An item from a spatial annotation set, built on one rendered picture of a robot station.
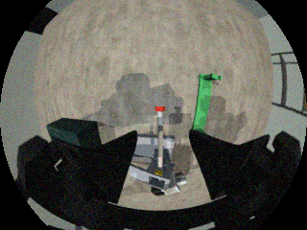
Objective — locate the green u-shaped cradle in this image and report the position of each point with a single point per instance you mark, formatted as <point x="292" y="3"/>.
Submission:
<point x="203" y="100"/>

